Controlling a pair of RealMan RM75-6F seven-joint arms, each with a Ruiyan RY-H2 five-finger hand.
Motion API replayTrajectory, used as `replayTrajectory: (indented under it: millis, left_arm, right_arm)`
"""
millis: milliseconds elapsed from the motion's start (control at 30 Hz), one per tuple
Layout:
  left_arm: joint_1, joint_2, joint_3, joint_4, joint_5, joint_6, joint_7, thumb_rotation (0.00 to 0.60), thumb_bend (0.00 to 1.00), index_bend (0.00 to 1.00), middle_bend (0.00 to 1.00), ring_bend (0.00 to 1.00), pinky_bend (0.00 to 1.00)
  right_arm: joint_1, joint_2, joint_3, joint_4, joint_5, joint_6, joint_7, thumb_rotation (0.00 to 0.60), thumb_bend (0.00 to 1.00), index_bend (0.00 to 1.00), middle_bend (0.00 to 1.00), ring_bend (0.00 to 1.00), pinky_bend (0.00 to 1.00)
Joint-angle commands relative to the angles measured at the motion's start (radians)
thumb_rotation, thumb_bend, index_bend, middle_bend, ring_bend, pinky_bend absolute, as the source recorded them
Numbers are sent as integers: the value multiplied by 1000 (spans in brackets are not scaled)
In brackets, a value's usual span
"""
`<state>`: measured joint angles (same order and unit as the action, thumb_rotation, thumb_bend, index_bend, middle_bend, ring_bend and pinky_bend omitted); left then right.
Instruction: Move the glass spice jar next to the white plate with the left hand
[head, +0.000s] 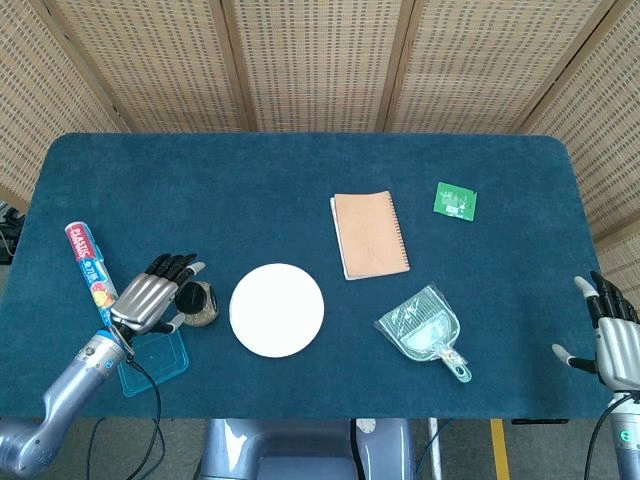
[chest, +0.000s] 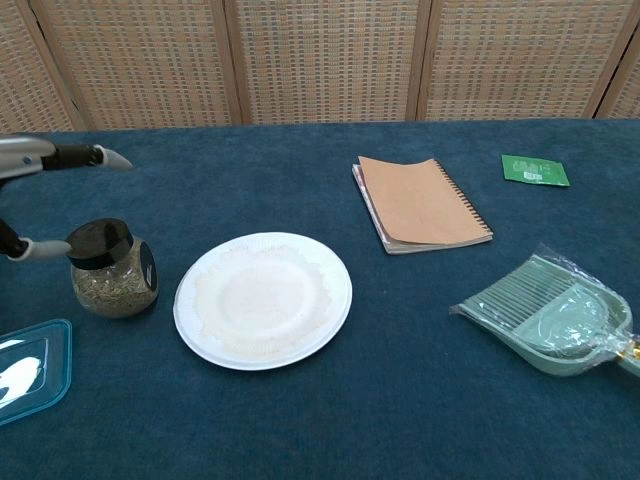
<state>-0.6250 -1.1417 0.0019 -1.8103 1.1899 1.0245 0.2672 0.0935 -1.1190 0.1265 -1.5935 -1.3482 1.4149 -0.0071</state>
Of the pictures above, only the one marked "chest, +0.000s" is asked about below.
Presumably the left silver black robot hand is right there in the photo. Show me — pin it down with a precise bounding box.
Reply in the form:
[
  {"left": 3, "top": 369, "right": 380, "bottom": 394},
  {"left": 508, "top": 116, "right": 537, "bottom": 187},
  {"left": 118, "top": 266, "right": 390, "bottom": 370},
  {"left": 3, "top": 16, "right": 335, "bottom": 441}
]
[{"left": 0, "top": 135, "right": 135, "bottom": 262}]

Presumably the black-lidded clear plastic jar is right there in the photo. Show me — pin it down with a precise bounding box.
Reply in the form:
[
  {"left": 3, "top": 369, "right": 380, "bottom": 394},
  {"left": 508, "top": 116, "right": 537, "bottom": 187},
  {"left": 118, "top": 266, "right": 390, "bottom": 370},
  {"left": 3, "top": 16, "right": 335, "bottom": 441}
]
[{"left": 65, "top": 218, "right": 161, "bottom": 320}]

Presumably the blue transparent container lid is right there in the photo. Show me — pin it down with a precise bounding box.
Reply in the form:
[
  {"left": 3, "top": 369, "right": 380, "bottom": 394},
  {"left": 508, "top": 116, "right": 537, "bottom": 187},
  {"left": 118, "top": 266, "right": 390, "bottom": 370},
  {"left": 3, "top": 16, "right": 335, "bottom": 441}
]
[{"left": 0, "top": 318, "right": 74, "bottom": 427}]

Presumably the white paper plate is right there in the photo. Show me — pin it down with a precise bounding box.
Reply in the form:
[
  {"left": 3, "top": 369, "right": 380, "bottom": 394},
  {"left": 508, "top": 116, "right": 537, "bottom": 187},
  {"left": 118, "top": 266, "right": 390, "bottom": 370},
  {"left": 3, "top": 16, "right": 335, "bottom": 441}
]
[{"left": 172, "top": 230, "right": 354, "bottom": 372}]

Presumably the woven wooden folding screen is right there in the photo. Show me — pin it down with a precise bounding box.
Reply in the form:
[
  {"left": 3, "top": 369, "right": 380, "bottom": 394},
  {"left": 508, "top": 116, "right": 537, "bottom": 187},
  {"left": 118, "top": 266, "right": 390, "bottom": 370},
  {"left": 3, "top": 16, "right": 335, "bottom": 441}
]
[{"left": 0, "top": 0, "right": 640, "bottom": 134}]

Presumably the blue felt table cloth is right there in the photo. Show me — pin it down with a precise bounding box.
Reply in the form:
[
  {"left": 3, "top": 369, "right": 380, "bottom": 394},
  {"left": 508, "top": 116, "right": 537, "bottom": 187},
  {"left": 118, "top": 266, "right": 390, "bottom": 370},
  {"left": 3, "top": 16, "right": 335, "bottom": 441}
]
[{"left": 0, "top": 117, "right": 640, "bottom": 480}]

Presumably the brown spiral notebook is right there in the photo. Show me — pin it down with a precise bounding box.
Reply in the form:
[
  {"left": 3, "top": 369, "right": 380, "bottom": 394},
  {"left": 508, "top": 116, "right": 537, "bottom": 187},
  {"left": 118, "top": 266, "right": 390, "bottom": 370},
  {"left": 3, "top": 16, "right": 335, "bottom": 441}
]
[{"left": 351, "top": 155, "right": 494, "bottom": 256}]

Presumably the green packet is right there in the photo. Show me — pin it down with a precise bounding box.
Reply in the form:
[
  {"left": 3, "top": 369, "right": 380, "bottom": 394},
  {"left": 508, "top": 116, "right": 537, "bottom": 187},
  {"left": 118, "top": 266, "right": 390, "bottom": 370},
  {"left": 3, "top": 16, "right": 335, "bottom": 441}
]
[{"left": 501, "top": 153, "right": 571, "bottom": 188}]

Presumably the green dustpan in plastic bag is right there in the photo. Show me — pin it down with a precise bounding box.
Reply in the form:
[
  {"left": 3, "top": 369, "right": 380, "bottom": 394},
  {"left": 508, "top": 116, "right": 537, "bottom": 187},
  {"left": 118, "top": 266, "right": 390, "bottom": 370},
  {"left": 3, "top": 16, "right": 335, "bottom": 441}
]
[{"left": 448, "top": 242, "right": 640, "bottom": 379}]

